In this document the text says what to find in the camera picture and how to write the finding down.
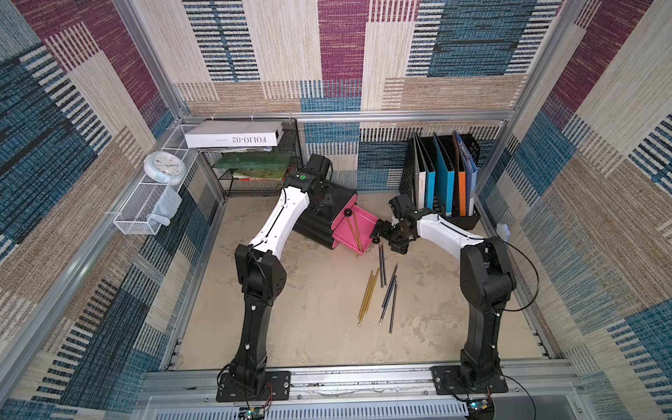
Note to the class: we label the white round clock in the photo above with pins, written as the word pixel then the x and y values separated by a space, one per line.
pixel 164 168

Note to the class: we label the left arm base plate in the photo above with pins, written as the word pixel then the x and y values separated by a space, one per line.
pixel 270 386

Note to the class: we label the black mesh shelf rack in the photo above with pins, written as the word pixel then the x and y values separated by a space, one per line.
pixel 252 172

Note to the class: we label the black pencil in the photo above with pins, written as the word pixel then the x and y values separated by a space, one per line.
pixel 381 265
pixel 386 282

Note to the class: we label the orange binder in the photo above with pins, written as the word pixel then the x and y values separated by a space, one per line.
pixel 460 188

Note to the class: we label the white folio box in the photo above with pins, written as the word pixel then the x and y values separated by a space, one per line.
pixel 232 134

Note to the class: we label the pink middle drawer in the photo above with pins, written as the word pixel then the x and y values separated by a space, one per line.
pixel 366 222

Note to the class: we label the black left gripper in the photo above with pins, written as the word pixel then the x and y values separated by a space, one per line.
pixel 328 200

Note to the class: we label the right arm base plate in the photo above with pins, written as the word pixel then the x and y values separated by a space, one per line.
pixel 462 380

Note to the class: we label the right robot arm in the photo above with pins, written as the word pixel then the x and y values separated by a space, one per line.
pixel 486 281

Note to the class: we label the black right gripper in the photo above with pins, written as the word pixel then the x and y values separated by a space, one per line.
pixel 383 231

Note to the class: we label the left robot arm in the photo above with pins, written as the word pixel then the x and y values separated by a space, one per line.
pixel 262 278

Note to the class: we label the black pink drawer unit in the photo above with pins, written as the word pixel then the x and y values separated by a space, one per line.
pixel 316 226

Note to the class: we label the light blue cloth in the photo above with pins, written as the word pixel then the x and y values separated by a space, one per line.
pixel 164 209

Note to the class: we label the blue white cable connector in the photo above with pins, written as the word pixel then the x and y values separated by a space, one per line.
pixel 503 231

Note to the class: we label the pink drawer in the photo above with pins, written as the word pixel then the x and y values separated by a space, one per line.
pixel 340 207
pixel 366 222

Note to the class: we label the dark blue binder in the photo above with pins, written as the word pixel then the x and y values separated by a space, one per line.
pixel 471 174

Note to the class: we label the green book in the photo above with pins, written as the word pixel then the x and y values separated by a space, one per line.
pixel 254 161

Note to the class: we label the black plastic file organizer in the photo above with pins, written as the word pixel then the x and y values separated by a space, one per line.
pixel 413 178

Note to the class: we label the pink top drawer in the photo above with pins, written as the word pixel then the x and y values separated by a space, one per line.
pixel 340 207

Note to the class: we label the light blue binder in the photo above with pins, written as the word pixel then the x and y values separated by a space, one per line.
pixel 445 172
pixel 430 172

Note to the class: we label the white wire basket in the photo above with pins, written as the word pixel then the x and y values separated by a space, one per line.
pixel 131 217

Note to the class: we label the dark blue pencil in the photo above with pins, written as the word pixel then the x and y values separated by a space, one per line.
pixel 393 308
pixel 383 312
pixel 389 292

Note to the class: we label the yellow pencil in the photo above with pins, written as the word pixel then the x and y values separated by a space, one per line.
pixel 357 232
pixel 376 273
pixel 355 237
pixel 365 298

